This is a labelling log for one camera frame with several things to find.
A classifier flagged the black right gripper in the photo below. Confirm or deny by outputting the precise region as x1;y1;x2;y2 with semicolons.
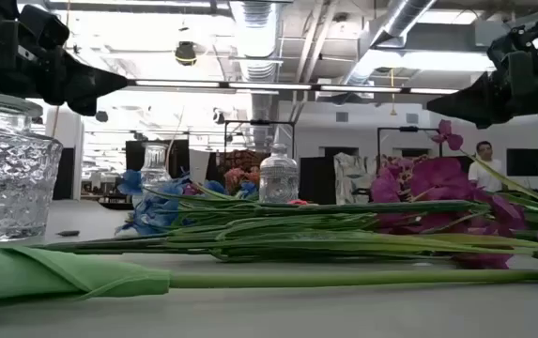
426;8;538;131

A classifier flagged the blue artificial flower bunch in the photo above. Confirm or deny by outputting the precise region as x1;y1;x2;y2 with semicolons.
115;168;479;238

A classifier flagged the green calla lily stem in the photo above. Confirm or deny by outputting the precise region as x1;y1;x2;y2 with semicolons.
0;243;538;312

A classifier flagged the bottle shaped glass vase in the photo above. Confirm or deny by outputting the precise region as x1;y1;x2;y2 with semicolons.
258;143;300;204

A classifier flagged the flared neck glass vase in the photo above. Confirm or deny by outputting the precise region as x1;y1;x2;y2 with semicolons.
132;142;174;198

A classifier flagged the wide textured glass vase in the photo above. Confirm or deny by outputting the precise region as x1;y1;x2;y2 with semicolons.
0;91;64;243

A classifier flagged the person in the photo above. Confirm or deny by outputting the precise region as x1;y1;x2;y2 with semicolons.
467;140;504;193

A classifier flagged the black dome ceiling fixture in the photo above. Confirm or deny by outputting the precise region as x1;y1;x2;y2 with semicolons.
174;40;198;67

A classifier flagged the white leaf patterned cloth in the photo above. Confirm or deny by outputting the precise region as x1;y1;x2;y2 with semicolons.
333;152;377;206

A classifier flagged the orange mandala tapestry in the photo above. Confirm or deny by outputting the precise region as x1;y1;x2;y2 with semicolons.
216;148;269;189

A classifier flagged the black wall monitor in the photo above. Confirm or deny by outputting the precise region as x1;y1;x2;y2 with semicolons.
506;147;538;177

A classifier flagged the black metal frame stand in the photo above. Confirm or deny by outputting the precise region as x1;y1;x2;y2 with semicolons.
376;125;443;163

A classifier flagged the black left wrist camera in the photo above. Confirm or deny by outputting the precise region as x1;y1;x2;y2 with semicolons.
18;4;70;52

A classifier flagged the smooth silver air duct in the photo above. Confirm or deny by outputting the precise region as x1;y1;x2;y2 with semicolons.
341;0;438;88

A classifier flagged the ribbed silver air duct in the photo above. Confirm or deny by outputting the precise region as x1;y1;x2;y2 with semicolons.
238;0;279;142

